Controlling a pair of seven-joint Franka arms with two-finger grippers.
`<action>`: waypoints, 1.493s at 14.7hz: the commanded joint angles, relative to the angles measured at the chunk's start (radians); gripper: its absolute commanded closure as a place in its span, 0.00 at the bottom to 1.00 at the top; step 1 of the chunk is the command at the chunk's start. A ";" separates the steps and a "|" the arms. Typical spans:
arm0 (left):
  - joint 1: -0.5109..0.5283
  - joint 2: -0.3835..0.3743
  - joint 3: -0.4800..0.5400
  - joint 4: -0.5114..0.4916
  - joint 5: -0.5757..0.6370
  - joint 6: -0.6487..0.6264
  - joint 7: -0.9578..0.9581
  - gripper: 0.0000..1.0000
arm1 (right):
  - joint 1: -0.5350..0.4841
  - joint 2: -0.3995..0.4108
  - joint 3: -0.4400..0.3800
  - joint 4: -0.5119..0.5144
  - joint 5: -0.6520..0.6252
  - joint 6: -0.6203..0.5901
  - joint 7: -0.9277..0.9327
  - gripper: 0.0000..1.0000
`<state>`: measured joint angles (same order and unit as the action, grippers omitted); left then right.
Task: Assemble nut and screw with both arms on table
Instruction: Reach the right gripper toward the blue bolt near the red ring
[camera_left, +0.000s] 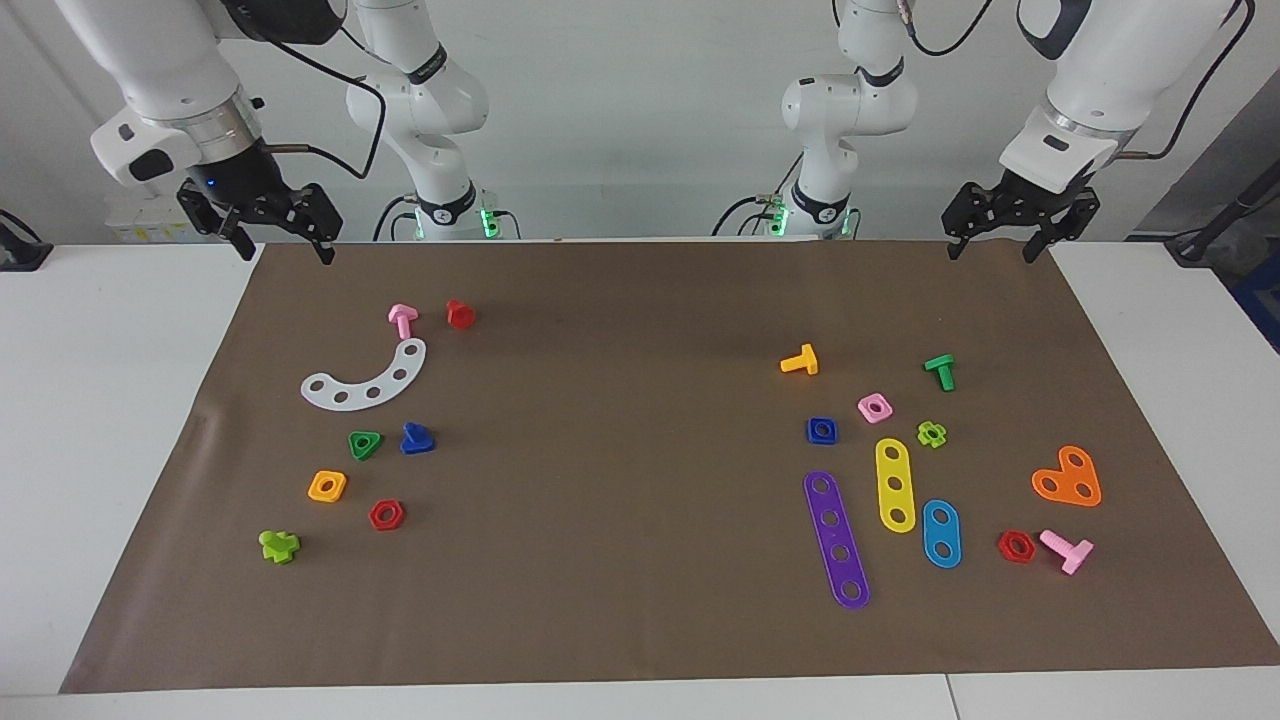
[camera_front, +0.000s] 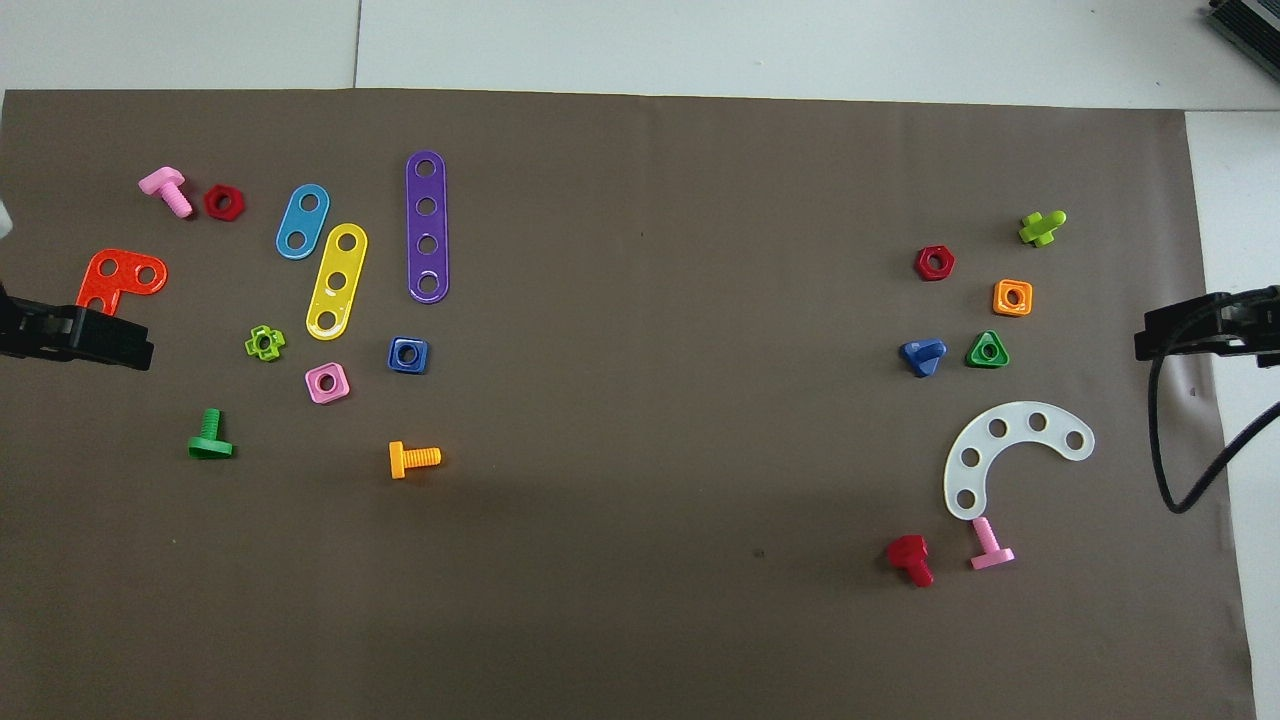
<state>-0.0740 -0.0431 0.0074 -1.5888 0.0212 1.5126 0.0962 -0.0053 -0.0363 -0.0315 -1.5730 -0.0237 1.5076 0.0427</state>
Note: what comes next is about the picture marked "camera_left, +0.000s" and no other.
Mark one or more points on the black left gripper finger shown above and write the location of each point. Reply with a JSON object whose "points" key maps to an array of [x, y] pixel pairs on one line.
{"points": [[954, 243], [1035, 245]]}

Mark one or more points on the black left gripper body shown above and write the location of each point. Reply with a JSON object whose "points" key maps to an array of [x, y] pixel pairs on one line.
{"points": [[1020, 208]]}

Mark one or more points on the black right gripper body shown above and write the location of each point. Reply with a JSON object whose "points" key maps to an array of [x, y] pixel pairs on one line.
{"points": [[250, 185]]}

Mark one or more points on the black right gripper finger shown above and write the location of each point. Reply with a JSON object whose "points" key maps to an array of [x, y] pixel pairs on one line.
{"points": [[325, 245], [243, 243]]}

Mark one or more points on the blue triangle-head screw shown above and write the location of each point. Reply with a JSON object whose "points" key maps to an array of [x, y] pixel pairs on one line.
{"points": [[415, 440]]}

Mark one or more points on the blue square nut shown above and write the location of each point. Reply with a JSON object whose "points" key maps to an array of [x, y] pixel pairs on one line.
{"points": [[812, 432]]}

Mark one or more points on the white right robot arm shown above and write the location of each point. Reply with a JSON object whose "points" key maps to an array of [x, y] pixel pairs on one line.
{"points": [[170, 60]]}

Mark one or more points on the pink plastic screw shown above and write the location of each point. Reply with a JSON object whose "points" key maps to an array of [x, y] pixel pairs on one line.
{"points": [[402, 318], [1072, 552]]}

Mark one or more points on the green plastic screw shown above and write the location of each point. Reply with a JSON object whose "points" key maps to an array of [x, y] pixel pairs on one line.
{"points": [[941, 368]]}

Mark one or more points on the red plastic screw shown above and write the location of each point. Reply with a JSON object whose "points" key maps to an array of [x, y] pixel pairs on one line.
{"points": [[460, 316]]}

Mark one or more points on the pink square nut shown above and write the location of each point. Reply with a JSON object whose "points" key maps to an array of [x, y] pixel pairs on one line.
{"points": [[886, 412]]}

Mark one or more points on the orange plastic screw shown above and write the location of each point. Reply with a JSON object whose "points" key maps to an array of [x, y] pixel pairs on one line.
{"points": [[805, 360]]}

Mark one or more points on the lime green flower nut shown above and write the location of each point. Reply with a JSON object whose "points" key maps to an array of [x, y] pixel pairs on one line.
{"points": [[924, 436]]}

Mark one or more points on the green triangle nut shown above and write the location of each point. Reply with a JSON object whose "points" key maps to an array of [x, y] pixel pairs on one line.
{"points": [[374, 438]]}

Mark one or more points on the orange square nut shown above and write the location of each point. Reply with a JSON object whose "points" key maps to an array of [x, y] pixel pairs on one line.
{"points": [[316, 490]]}

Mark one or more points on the red hexagonal nut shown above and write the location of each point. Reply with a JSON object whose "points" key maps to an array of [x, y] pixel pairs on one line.
{"points": [[1004, 546], [376, 516]]}

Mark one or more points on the lime green cross-head screw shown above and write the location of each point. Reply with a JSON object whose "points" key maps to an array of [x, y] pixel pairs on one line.
{"points": [[278, 546]]}

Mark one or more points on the white box with labels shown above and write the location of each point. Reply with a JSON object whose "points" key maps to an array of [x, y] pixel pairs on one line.
{"points": [[140, 225]]}

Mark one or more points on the white curved perforated strip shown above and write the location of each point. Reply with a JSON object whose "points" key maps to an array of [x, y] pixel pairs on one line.
{"points": [[386, 384]]}

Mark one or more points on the black stand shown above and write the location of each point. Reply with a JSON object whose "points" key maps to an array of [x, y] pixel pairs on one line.
{"points": [[1200, 245]]}

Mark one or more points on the black clamp device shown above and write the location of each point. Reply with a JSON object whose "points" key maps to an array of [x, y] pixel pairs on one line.
{"points": [[20, 250]]}

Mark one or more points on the yellow three-hole strip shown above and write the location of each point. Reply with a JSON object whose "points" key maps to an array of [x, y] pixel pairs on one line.
{"points": [[894, 467]]}

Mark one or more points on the orange heart-shaped plate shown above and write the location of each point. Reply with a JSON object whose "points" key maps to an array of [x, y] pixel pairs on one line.
{"points": [[1068, 480]]}

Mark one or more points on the blue crate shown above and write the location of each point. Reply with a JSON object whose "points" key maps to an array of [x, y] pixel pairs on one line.
{"points": [[1265, 310]]}

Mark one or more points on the blue two-hole strip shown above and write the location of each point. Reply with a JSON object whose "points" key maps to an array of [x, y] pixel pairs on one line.
{"points": [[941, 534]]}

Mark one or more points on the purple four-hole strip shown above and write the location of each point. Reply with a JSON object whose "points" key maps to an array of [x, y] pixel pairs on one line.
{"points": [[836, 535]]}

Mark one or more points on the brown paper table mat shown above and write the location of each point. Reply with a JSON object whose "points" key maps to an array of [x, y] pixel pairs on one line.
{"points": [[640, 560]]}

